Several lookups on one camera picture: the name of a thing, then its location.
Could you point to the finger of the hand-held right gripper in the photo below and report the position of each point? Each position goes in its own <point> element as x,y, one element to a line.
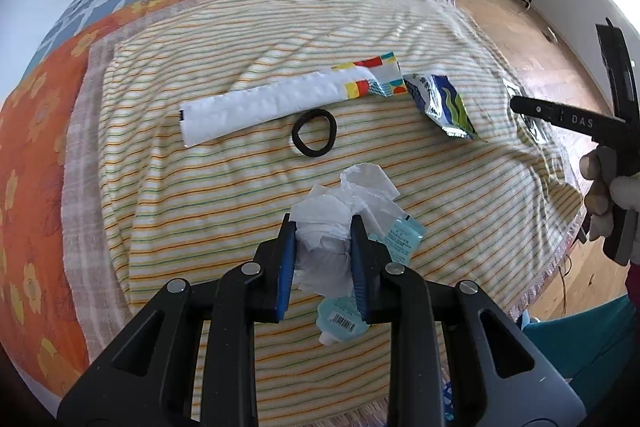
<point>540,109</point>

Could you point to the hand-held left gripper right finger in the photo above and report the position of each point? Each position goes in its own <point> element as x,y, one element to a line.
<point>360,267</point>

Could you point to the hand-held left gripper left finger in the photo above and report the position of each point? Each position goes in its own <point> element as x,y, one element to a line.
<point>285,267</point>

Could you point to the small barcode label packet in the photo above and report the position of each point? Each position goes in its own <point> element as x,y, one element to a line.
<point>535,132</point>

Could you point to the white tissue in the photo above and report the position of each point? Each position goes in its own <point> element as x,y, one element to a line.
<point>322,247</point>

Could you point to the person's right hand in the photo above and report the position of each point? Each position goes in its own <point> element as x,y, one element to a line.
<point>597,202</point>

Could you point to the light blue sachet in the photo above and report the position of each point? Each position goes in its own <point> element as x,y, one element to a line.
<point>400,239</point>

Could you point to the green blue snack wrapper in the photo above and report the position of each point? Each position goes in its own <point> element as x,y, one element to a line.
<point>440,102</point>

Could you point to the long white colourful-ended packet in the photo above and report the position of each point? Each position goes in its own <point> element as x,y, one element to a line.
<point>250,107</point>

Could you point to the teal cloth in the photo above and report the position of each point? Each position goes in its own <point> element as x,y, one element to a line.
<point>575,342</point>

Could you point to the orange floral blanket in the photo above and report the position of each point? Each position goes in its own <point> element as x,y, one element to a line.
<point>30,207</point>

